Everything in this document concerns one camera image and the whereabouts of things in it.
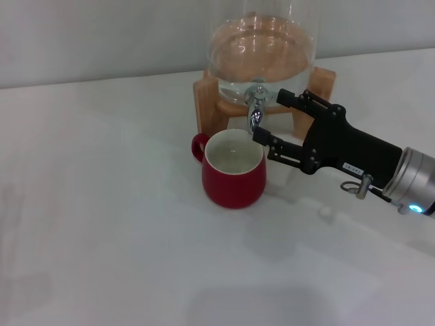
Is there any light wooden dispenser stand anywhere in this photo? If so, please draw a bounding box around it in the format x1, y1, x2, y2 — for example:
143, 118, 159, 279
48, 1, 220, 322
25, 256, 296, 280
192, 65, 337, 140

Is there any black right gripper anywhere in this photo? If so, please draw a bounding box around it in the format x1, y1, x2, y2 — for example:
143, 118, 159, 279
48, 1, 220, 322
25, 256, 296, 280
251, 88, 402, 188

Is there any chrome faucet with lever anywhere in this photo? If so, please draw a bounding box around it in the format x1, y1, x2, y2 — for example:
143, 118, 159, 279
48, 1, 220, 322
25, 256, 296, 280
243, 86, 278, 136

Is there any clear glass water dispenser jar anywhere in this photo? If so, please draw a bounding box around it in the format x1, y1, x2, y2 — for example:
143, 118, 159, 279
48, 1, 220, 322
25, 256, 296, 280
206, 0, 319, 109

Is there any red ceramic cup white inside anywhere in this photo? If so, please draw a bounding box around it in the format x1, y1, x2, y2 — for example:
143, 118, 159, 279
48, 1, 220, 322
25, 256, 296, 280
191, 128, 268, 210

